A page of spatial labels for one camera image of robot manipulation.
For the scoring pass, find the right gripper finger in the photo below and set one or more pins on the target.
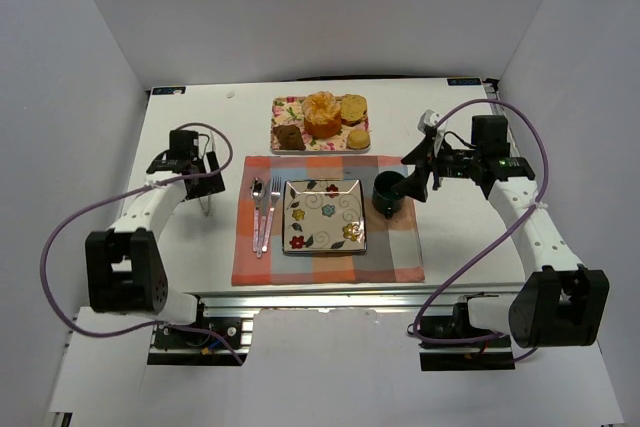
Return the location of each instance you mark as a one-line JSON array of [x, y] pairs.
[[415, 185], [422, 153]]

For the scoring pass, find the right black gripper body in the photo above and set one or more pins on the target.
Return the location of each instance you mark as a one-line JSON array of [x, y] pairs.
[[428, 165]]

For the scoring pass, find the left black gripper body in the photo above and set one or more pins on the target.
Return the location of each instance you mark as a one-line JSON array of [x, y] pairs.
[[209, 183]]

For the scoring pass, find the metal serving tongs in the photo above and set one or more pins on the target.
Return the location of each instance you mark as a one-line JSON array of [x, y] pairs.
[[206, 205]]

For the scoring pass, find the small round bun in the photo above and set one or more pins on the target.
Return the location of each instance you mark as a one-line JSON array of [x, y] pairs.
[[358, 140]]

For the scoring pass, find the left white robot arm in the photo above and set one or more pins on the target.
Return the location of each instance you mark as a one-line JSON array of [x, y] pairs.
[[125, 271]]

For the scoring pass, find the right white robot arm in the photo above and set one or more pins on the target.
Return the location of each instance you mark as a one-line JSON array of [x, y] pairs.
[[562, 301]]

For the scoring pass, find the seeded bread sandwich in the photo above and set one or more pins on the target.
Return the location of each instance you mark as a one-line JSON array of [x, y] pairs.
[[354, 109]]

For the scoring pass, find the large golden bundt bread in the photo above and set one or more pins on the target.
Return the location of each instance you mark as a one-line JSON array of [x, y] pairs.
[[321, 115]]

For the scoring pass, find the dark green mug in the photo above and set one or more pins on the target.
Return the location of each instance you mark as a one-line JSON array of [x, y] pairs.
[[384, 199]]

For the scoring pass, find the checkered cloth placemat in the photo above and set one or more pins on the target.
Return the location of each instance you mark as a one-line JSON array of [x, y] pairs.
[[393, 253]]

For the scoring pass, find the square floral ceramic plate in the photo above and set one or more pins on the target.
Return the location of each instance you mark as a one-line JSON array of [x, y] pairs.
[[323, 217]]

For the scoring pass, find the brown chocolate croissant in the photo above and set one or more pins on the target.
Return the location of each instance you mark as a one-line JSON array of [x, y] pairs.
[[289, 138]]

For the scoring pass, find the floral serving tray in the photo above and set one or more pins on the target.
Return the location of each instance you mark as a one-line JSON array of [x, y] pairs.
[[288, 111]]

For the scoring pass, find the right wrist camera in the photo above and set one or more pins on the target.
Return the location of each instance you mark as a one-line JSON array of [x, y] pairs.
[[429, 125]]

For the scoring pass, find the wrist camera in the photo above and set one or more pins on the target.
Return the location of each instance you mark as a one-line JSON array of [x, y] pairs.
[[429, 125], [206, 142]]

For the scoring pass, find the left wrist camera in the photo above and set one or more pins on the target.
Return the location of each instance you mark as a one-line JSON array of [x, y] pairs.
[[206, 142]]

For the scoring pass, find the spoon with pink handle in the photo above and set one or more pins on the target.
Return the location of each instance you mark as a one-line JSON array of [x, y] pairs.
[[258, 191]]

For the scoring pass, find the fork with pink handle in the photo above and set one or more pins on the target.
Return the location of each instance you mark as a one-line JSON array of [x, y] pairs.
[[275, 195]]

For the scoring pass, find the aluminium frame rail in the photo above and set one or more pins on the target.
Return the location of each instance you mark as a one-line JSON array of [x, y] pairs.
[[246, 303]]

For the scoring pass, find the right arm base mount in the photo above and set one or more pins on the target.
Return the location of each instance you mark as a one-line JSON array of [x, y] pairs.
[[454, 356]]

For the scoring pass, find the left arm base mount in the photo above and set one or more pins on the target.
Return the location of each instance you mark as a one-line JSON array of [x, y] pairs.
[[173, 347]]

